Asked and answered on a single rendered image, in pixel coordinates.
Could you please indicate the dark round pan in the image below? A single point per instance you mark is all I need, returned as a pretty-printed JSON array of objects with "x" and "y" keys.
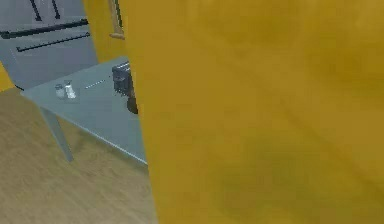
[{"x": 132, "y": 105}]

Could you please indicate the black toaster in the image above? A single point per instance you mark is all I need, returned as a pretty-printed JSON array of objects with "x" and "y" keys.
[{"x": 122, "y": 80}]

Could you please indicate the grey table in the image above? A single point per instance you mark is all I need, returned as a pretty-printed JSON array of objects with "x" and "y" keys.
[{"x": 100, "y": 113}]

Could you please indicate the silver knife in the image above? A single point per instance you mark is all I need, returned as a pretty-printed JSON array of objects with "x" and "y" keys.
[{"x": 95, "y": 84}]

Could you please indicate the wooden framed picture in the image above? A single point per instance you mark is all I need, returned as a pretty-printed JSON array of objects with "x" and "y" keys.
[{"x": 116, "y": 20}]

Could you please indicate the clear salt shaker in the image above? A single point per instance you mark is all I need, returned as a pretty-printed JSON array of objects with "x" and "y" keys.
[{"x": 70, "y": 90}]

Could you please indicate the clear pepper shaker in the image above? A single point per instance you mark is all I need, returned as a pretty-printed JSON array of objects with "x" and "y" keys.
[{"x": 59, "y": 91}]

